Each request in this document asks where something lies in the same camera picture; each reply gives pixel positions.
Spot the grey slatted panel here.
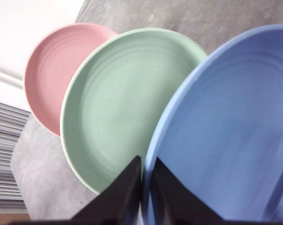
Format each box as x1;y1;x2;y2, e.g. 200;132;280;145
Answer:
0;99;31;211

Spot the green round plate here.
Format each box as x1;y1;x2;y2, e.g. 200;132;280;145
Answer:
60;27;208;196

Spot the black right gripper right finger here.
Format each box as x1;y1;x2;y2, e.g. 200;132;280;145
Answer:
153;156;217;225

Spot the pink round plate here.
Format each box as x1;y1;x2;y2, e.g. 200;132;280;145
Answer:
23;22;120;138

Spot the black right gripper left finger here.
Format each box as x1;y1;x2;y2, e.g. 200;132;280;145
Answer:
71;155;142;225

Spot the blue round plate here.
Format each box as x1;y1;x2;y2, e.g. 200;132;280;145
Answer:
141;23;283;225

